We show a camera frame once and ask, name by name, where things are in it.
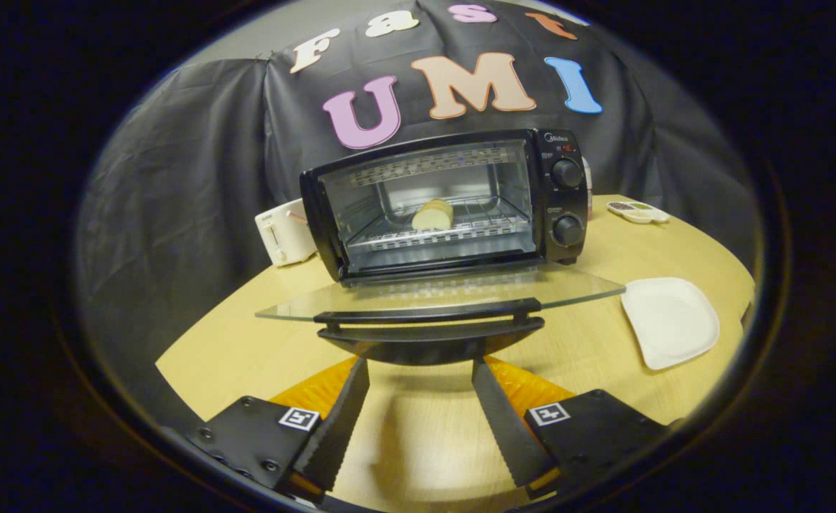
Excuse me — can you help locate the white bread toaster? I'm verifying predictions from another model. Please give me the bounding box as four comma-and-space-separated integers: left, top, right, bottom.
254, 198, 318, 268

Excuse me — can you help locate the white square plate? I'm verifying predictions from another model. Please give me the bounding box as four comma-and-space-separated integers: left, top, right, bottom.
621, 277, 721, 371

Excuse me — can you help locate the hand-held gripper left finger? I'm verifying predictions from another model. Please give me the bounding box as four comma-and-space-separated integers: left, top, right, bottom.
187, 355, 371, 503

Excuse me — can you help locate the black toaster oven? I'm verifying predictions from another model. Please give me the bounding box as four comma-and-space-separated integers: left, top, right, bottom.
254, 128, 627, 366

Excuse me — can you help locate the white divided condiment dish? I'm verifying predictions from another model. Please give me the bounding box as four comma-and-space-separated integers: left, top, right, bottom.
607, 201, 670, 224

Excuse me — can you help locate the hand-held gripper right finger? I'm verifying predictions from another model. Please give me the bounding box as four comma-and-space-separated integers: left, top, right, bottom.
471, 354, 672, 499

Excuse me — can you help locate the golden bread roll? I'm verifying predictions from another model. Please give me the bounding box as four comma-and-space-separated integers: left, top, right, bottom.
411, 199, 454, 232

